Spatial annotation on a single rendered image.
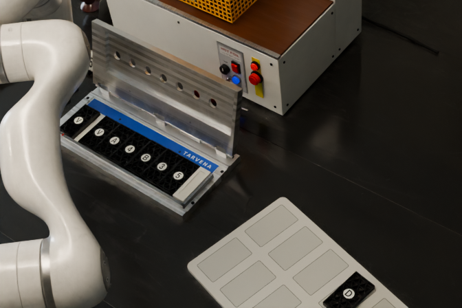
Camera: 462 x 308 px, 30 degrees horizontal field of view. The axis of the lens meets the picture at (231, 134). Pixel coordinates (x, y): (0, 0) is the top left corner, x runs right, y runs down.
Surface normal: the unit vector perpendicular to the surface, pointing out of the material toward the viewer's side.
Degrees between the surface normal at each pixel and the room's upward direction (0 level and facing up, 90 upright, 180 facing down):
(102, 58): 73
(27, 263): 11
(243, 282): 0
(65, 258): 20
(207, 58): 90
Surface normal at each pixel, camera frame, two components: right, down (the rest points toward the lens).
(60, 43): 0.04, -0.34
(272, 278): -0.11, -0.66
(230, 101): -0.61, 0.42
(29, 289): 0.07, 0.11
